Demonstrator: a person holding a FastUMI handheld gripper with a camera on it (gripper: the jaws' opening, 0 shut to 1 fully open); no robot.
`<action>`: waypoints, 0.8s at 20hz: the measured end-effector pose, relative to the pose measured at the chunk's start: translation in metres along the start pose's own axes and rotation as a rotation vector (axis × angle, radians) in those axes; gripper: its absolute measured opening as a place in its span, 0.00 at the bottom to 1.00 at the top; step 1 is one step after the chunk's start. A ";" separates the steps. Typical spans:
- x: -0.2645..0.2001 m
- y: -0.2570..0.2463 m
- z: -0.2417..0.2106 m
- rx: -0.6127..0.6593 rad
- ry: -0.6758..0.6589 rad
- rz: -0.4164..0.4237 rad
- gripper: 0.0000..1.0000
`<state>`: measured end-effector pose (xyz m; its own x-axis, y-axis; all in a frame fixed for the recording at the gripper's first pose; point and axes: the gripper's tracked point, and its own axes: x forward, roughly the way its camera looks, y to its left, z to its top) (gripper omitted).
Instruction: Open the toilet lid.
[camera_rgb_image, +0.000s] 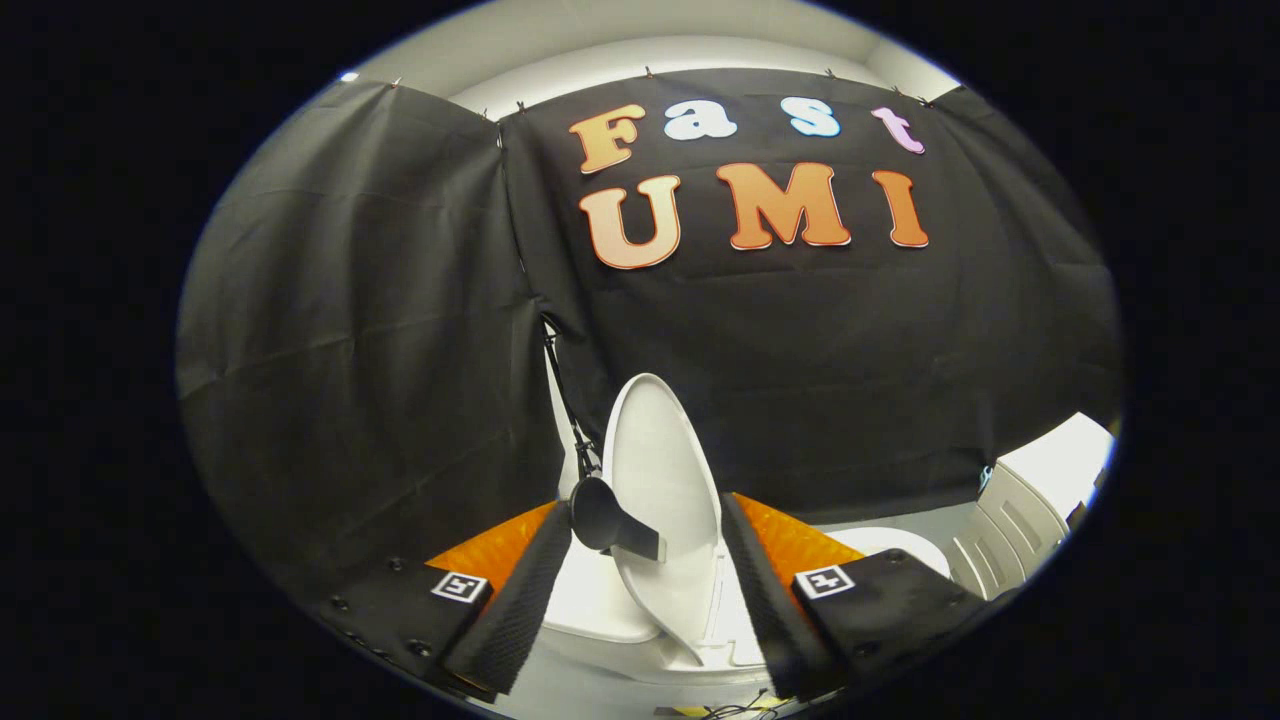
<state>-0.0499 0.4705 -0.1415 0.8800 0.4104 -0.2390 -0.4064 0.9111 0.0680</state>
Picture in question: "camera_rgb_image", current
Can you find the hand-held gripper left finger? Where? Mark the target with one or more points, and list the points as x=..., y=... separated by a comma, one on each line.
x=515, y=610

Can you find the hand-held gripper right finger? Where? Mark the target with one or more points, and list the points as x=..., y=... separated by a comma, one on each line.
x=775, y=610

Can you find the white toilet lid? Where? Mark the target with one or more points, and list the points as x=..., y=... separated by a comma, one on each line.
x=660, y=470

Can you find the white toilet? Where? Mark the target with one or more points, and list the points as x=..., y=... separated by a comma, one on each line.
x=590, y=600

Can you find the backdrop stand pole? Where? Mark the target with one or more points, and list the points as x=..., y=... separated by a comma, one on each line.
x=575, y=420

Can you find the black backdrop cloth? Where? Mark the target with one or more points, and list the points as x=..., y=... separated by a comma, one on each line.
x=800, y=350

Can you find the white drawer cabinet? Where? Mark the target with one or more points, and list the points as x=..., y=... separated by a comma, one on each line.
x=1060, y=470

